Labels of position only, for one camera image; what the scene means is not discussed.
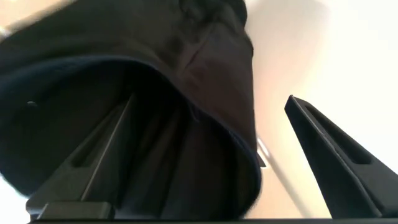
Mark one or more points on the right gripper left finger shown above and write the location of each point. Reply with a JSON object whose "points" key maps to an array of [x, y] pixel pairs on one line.
{"points": [[90, 177]]}

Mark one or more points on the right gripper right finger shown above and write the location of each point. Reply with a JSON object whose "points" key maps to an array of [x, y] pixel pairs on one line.
{"points": [[339, 168]]}

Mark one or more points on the white laundry basket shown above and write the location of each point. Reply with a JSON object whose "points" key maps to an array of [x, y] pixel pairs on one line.
{"points": [[342, 62]]}

